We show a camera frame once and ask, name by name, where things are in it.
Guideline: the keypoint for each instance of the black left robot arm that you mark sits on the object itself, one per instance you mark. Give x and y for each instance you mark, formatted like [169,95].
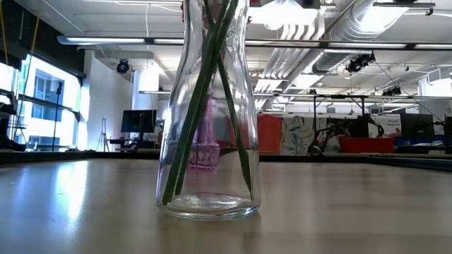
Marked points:
[7,141]

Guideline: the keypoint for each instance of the pink glass vase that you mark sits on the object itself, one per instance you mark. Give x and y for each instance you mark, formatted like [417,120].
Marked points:
[208,155]

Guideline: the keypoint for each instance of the black computer monitor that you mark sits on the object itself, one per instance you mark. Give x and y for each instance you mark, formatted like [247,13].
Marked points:
[138,121]
[416,125]

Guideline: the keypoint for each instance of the black pole stand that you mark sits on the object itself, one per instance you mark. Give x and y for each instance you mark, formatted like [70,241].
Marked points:
[59,87]

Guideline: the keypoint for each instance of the black track light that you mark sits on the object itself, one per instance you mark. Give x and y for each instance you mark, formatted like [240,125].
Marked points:
[358,63]
[392,91]

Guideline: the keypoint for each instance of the floral print cloth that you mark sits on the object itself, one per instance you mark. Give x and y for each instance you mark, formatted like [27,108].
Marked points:
[296,135]

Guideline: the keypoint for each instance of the red plastic bin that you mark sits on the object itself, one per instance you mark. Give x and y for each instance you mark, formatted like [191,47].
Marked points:
[367,145]

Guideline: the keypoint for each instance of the long ceiling light bar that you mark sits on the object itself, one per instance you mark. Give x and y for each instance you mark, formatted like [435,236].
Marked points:
[106,40]

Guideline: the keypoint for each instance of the black background robot arm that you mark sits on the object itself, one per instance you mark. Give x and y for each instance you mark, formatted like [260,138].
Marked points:
[374,123]
[318,144]

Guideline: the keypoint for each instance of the orange red panel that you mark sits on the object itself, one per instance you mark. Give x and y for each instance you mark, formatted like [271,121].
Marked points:
[270,134]

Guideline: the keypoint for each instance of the black aluminium frame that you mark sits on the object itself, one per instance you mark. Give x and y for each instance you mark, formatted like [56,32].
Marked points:
[106,155]

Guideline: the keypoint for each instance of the dark tulip green stem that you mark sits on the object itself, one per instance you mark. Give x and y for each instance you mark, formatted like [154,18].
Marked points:
[199,123]
[243,160]
[190,123]

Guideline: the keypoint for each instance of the black ceiling spotlight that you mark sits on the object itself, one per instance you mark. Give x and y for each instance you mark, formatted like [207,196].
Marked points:
[123,66]

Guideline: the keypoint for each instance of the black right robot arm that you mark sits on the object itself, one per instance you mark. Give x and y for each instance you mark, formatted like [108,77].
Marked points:
[448,137]

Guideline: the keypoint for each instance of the clear glass vase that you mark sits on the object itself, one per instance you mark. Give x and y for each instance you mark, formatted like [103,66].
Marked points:
[219,208]

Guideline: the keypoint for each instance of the silver ventilation duct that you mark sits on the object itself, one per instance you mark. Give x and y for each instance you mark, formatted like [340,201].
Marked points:
[353,28]

